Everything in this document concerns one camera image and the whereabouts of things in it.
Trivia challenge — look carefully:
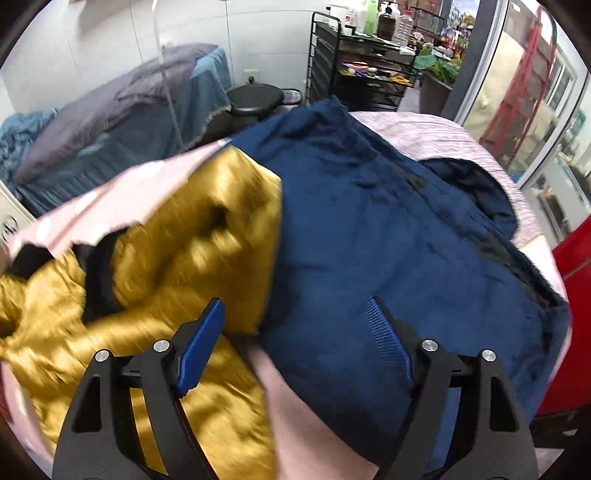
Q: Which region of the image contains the brown bottle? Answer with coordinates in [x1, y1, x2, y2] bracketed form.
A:
[378, 2, 400, 42]

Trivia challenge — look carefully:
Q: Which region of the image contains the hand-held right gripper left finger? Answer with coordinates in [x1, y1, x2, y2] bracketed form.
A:
[52, 298, 227, 480]

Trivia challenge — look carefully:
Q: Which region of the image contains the gold satin jacket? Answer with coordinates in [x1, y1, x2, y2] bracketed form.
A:
[0, 147, 283, 480]

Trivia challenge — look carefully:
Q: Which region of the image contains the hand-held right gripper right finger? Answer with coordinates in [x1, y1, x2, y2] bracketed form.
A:
[366, 296, 539, 480]

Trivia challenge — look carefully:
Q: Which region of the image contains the white plastic container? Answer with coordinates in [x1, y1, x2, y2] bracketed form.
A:
[329, 4, 354, 35]

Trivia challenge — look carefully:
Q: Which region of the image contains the navy blue fleece garment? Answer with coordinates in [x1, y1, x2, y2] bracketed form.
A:
[221, 98, 571, 476]

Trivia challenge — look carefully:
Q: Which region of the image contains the glass sliding door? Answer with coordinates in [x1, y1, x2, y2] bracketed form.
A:
[443, 0, 591, 241]

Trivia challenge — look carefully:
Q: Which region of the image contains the teal bed cover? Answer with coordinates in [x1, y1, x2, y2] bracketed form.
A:
[14, 48, 232, 217]

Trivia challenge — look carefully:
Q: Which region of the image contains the red metal ladder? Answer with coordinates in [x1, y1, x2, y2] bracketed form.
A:
[480, 7, 557, 169]

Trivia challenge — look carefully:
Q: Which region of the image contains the black round stool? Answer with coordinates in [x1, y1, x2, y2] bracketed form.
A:
[226, 84, 296, 134]

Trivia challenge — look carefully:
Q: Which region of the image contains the grey duvet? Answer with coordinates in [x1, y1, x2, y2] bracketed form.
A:
[14, 44, 220, 185]

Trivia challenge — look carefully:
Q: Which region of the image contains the clear plastic tube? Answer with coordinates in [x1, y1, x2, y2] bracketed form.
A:
[152, 0, 190, 153]

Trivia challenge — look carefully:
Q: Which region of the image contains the black metal rack cart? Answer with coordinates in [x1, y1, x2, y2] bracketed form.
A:
[305, 11, 423, 112]

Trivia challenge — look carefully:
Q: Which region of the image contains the potted green plant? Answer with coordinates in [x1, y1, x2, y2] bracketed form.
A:
[413, 44, 462, 116]

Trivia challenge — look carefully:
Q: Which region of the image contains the green plastic bottle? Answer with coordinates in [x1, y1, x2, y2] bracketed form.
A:
[363, 0, 380, 35]

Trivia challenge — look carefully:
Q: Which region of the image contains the white appliance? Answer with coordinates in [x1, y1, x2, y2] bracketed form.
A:
[0, 182, 38, 254]

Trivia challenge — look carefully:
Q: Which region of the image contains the red cabinet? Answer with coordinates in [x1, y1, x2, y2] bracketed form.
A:
[538, 222, 591, 416]

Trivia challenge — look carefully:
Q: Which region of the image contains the clear plastic bottle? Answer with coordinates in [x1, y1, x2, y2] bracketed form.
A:
[394, 11, 413, 47]

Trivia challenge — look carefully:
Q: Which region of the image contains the shelf of colourful goods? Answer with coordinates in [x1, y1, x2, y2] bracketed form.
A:
[411, 0, 478, 61]

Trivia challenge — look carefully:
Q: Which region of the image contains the blue quilted blanket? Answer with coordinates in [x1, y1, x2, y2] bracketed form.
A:
[0, 108, 58, 185]

